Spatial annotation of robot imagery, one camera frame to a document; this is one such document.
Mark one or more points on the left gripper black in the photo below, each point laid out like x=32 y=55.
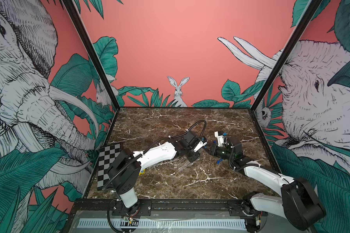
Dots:
x=193 y=157

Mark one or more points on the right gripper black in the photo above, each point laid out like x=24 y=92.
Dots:
x=214 y=149

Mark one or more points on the clear test tube blue stopper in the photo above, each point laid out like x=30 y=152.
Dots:
x=184 y=165

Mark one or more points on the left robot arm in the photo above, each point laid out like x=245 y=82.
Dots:
x=124 y=171

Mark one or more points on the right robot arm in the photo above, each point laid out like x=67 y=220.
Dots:
x=296 y=200

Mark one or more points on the checkerboard calibration board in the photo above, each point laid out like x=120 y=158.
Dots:
x=106 y=157

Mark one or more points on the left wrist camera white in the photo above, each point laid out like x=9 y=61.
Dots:
x=200 y=144

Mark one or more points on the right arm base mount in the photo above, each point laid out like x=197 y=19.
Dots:
x=243 y=209

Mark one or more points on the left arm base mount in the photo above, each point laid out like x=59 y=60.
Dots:
x=141 y=208

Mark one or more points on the white slotted cable duct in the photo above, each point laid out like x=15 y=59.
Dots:
x=234 y=224

